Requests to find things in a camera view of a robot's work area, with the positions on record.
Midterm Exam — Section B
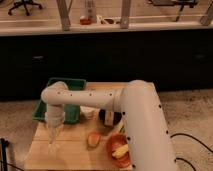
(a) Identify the wooden block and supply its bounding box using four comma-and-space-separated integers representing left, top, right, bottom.
104, 111, 114, 126

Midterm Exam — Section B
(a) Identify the black office chair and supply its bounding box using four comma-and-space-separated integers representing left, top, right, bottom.
8, 0, 43, 16

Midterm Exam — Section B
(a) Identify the red yellow apple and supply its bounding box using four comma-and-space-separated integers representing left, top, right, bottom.
87, 132, 101, 147

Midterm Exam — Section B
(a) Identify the orange bowl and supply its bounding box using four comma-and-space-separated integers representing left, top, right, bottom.
106, 133, 131, 168

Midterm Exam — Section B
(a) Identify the green pear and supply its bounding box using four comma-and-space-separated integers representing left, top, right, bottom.
118, 121, 125, 133

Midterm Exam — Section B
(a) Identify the black round bowl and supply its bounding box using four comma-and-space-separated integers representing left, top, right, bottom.
99, 109, 122, 127

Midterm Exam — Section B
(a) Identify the white paper cup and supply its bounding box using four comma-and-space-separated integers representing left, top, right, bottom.
80, 106, 96, 118

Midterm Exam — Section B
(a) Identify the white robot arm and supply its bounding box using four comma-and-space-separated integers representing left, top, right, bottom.
41, 80, 178, 171

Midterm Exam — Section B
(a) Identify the green plastic tray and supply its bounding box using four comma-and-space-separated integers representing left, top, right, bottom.
33, 77, 86, 124

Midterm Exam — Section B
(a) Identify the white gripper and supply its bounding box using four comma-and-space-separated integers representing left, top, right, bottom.
45, 112, 65, 145

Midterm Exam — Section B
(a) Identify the yellow corn cob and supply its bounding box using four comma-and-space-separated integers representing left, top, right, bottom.
112, 144, 129, 159

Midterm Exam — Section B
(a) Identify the silver metal fork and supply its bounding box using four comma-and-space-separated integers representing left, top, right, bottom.
48, 129, 59, 153

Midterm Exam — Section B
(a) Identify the red bowl on shelf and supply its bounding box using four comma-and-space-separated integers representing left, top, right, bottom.
79, 16, 92, 25

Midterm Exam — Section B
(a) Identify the black stand at left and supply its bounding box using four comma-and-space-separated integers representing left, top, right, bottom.
0, 138, 9, 171

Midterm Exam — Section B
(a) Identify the black floor cable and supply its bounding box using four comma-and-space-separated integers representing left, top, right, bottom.
169, 132, 213, 165

